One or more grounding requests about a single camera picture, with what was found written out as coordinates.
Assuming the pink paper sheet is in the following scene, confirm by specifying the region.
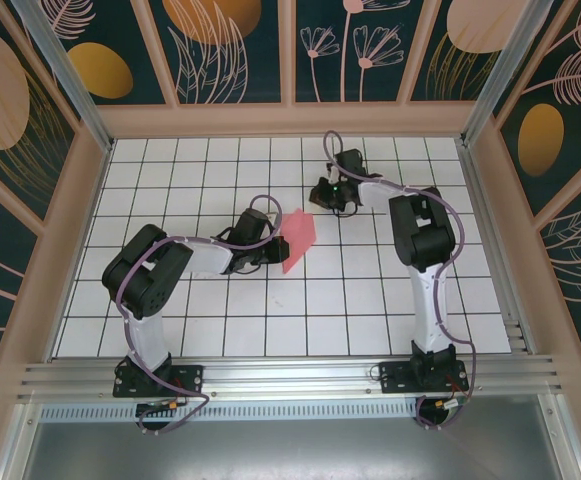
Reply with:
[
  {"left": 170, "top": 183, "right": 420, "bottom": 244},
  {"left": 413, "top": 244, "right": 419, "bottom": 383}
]
[{"left": 279, "top": 208, "right": 318, "bottom": 275}]

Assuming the small circuit board with connectors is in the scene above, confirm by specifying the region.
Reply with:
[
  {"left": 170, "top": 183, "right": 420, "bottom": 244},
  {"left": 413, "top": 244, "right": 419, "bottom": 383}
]
[
  {"left": 137, "top": 398, "right": 187, "bottom": 415},
  {"left": 432, "top": 394, "right": 472, "bottom": 416}
]

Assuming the grey metal panel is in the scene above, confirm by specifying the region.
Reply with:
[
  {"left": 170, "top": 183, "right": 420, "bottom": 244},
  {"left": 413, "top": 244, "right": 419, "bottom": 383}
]
[{"left": 17, "top": 418, "right": 579, "bottom": 480}]

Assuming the purple cable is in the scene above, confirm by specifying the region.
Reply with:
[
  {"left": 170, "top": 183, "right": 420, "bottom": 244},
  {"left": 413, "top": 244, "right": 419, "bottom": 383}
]
[
  {"left": 119, "top": 193, "right": 285, "bottom": 437},
  {"left": 322, "top": 129, "right": 476, "bottom": 432}
]

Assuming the aluminium mounting rail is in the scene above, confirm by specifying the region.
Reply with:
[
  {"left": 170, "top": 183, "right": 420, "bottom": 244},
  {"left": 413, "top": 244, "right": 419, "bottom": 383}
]
[{"left": 17, "top": 353, "right": 565, "bottom": 402}]

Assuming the aluminium side rail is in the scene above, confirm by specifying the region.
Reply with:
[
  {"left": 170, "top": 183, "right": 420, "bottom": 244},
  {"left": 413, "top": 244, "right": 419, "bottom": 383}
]
[{"left": 454, "top": 138, "right": 539, "bottom": 357}]

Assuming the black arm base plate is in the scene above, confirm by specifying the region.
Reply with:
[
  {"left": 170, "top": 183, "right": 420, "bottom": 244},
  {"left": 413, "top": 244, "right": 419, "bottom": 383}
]
[
  {"left": 113, "top": 363, "right": 205, "bottom": 399},
  {"left": 378, "top": 360, "right": 471, "bottom": 396}
]

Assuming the slotted grey cable tray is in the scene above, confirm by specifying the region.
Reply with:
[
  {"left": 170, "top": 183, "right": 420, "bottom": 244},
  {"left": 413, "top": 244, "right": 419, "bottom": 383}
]
[{"left": 38, "top": 402, "right": 424, "bottom": 422}]

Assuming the aluminium frame post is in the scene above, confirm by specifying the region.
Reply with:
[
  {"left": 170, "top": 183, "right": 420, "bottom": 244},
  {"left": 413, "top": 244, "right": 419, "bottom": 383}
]
[
  {"left": 459, "top": 0, "right": 569, "bottom": 149},
  {"left": 10, "top": 0, "right": 117, "bottom": 154}
]

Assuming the aluminium frame bar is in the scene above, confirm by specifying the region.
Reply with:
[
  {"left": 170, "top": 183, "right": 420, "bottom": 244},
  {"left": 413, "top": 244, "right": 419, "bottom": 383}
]
[
  {"left": 539, "top": 394, "right": 581, "bottom": 480},
  {"left": 0, "top": 399, "right": 41, "bottom": 480}
]

